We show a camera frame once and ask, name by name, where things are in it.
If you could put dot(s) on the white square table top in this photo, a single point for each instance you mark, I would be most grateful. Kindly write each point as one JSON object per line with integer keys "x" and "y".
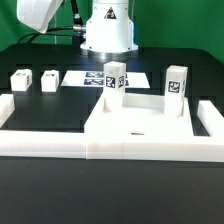
{"x": 141, "y": 114}

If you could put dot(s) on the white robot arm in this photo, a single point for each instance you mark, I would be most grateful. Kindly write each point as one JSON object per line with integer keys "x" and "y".
{"x": 109, "y": 32}

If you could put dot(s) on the white sheet with markers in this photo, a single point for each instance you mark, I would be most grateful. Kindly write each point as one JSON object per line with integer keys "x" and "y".
{"x": 76, "y": 78}

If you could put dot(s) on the white U-shaped obstacle fence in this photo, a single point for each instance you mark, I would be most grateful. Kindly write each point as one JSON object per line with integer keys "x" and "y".
{"x": 209, "y": 148}

